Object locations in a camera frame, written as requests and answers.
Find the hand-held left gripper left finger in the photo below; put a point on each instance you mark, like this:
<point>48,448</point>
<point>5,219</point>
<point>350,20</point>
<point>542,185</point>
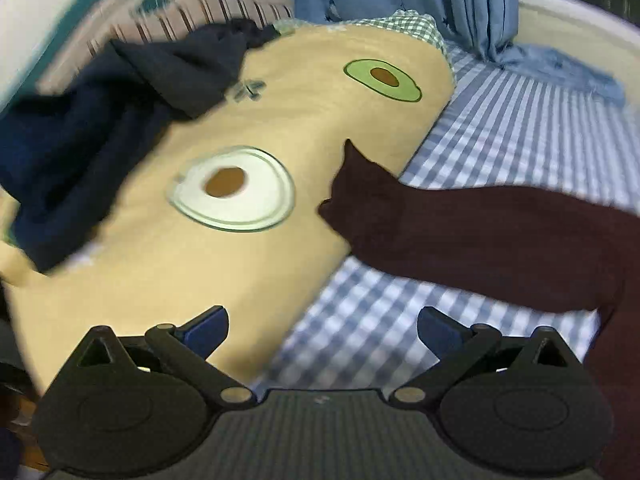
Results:
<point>205,332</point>

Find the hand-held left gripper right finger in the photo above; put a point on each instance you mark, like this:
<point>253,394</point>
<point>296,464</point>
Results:
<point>442,332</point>

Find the yellow avocado-print pillow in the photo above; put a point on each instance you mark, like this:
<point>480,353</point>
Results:
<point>300,135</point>

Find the white teal striped bedding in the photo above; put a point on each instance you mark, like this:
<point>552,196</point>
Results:
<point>125,15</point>

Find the navy garment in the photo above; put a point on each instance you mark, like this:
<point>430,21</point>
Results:
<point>100,125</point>

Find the maroon garment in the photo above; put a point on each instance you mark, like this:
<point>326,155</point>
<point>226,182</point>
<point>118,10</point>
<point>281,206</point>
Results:
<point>475,240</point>

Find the blue white checked bed sheet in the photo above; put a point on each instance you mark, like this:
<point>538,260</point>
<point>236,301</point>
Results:
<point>500,125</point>

